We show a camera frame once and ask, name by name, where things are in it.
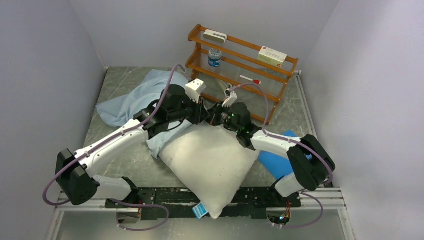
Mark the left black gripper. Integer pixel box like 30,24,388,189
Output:
168,93,211,126

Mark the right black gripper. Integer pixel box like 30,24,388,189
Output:
206,100,241,134

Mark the white pillow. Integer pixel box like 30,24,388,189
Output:
159,123,259,219

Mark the light blue pillowcase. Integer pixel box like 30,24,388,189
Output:
96,69,192,159

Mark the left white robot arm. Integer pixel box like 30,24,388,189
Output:
56,79,209,208

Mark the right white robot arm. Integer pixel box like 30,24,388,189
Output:
207,102,336,207

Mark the blue white pillow label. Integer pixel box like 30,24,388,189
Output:
192,202,209,220

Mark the beige stapler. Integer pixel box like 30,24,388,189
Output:
217,79,233,91

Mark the orange wooden shelf rack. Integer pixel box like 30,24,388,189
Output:
185,24,299,122

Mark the red white marker pen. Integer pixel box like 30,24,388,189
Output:
239,75,262,85

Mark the blue white round jar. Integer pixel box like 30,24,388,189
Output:
208,48,222,68

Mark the white eraser box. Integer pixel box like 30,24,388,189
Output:
203,29,228,44

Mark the blue foam pad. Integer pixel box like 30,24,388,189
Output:
257,129,312,181

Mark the white red carton box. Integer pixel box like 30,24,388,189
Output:
256,46,288,68

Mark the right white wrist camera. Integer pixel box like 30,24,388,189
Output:
222,88,238,108

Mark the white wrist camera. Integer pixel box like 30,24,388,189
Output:
222,88,238,108
185,78,206,104

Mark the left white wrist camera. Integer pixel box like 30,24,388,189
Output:
185,78,206,104

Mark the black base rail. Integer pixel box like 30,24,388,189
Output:
122,187,301,219

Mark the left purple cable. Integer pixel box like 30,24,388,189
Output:
42,64,191,232

